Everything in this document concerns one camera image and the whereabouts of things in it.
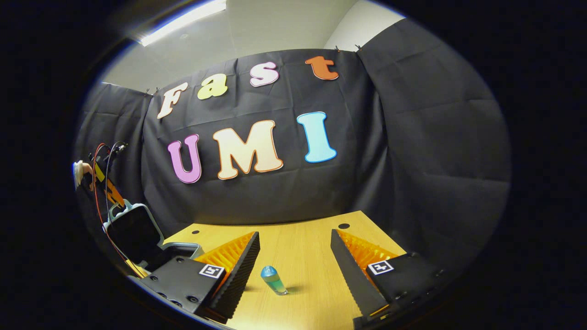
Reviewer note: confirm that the blue skin care bottle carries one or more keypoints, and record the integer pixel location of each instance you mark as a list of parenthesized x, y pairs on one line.
[(274, 280)]

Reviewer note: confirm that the black backdrop cloth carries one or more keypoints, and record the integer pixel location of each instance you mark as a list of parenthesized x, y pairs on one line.
[(390, 137)]

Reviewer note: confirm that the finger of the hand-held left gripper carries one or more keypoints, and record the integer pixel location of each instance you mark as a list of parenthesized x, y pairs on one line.
[(115, 197)]

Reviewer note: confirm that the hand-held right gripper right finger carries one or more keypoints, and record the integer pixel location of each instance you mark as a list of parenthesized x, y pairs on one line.
[(351, 275)]

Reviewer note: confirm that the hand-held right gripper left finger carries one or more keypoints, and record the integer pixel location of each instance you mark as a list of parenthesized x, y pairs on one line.
[(240, 270)]

